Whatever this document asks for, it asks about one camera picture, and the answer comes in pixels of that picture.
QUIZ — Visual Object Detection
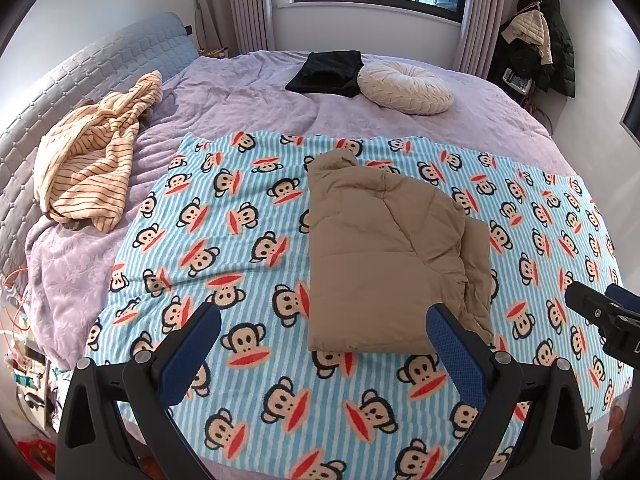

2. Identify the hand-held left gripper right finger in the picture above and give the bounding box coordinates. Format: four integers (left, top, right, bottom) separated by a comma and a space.
425, 302, 594, 480

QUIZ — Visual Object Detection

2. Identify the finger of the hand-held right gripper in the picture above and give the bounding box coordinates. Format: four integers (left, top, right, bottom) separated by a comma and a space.
605, 284, 640, 313
564, 281, 626, 333

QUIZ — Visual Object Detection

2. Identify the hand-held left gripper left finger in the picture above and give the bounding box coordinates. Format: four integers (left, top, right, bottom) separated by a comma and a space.
55, 301, 223, 480

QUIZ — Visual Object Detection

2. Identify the tan puffer jacket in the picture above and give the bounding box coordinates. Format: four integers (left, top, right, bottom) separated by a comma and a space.
305, 147, 496, 356

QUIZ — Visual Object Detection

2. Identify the blue striped monkey-print blanket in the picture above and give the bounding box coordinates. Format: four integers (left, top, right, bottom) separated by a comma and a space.
85, 130, 633, 480

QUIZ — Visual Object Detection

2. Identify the cluttered bedside table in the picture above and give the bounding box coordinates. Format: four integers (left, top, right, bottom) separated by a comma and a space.
5, 330, 71, 431

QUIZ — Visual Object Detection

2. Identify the red bag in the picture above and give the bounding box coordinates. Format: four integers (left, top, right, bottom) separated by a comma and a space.
15, 437, 56, 476

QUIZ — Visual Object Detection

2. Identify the cream striped garment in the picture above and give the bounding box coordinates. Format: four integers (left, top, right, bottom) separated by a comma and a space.
32, 70, 164, 233

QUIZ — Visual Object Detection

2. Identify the printed bag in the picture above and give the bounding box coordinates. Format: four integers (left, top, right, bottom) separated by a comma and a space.
501, 67, 532, 93

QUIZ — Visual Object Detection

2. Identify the black hanging garment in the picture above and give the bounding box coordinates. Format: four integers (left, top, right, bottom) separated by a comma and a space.
492, 35, 543, 93

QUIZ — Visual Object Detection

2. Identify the black hanging coat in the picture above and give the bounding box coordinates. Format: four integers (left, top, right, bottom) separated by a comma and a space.
535, 0, 576, 100

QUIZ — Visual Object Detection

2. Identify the purple bedspread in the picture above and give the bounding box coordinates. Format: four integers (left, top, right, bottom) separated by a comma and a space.
22, 49, 556, 371

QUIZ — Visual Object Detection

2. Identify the round cream cushion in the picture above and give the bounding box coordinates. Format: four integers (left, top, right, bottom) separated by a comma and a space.
357, 61, 455, 116

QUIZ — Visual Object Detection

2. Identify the cream hanging puffer jacket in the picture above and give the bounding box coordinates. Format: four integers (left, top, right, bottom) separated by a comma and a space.
501, 9, 553, 66

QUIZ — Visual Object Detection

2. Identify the grey curtain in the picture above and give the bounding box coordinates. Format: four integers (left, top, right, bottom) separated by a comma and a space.
191, 0, 276, 58
452, 0, 526, 78

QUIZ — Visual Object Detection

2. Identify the grey-blue quilted headboard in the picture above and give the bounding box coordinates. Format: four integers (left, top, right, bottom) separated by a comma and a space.
0, 11, 197, 281

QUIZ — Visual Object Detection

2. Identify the black folded clothing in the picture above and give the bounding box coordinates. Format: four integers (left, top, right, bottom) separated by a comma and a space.
285, 50, 363, 98

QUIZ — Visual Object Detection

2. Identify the wall television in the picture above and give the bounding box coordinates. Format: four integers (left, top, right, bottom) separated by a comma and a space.
619, 92, 640, 143

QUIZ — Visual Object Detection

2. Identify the orange cable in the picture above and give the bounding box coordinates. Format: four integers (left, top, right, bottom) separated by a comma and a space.
0, 270, 36, 341

